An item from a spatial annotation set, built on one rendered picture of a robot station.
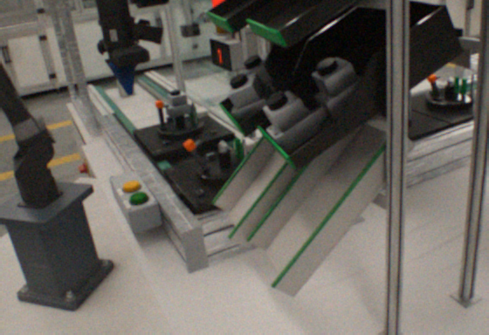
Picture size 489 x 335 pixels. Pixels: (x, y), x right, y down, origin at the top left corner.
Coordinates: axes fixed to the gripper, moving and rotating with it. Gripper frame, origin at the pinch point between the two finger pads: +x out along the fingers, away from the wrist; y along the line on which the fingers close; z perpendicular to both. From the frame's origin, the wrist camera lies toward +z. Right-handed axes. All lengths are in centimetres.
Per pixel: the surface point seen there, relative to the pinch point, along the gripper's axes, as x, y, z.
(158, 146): 28.4, 32.6, 10.8
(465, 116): 28, -6, 88
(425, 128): 28, -5, 73
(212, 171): 26.4, 3.7, 15.6
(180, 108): 20.7, 36.8, 19.9
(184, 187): 28.4, 4.2, 8.6
